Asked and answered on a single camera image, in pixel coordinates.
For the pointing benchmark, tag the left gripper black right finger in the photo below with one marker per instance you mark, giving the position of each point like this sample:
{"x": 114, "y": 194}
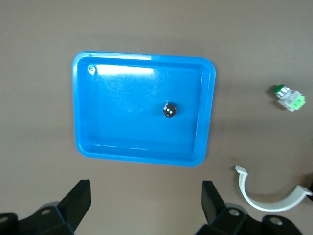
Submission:
{"x": 212, "y": 210}

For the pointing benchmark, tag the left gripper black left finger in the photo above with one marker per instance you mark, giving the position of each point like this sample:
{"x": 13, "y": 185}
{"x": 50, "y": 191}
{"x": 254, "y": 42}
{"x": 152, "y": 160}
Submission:
{"x": 71, "y": 208}

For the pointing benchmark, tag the small black cylindrical capacitor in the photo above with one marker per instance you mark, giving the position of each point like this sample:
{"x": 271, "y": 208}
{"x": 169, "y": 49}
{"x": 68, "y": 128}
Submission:
{"x": 169, "y": 110}

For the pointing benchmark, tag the blue plastic tray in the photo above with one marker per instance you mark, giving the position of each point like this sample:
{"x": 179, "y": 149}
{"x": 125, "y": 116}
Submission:
{"x": 122, "y": 110}

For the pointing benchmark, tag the brown table cover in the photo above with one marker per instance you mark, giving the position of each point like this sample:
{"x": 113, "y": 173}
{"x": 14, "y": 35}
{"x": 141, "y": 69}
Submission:
{"x": 49, "y": 98}

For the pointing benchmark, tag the green white connector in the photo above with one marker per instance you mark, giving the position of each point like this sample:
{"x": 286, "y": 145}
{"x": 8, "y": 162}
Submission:
{"x": 288, "y": 99}

